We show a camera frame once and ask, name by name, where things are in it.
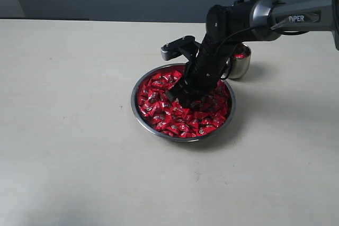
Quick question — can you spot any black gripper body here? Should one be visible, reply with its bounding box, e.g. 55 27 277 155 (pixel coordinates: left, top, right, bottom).
183 35 238 99

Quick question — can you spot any red candy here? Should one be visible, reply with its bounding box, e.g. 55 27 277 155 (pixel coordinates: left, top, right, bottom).
234 53 247 59

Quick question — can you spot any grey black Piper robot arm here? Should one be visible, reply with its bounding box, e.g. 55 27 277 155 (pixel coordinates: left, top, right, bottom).
161 0 338 107

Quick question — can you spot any pile of red wrapped candies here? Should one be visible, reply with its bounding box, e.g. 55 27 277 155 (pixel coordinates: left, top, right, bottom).
137 68 230 138

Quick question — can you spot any small steel cup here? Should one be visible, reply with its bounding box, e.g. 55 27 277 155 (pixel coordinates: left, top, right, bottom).
224 43 252 79

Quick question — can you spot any round steel bowl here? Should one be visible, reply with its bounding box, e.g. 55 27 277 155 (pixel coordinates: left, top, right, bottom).
130 63 236 143

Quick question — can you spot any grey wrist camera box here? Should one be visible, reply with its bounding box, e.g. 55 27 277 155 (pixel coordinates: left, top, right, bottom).
161 35 200 61

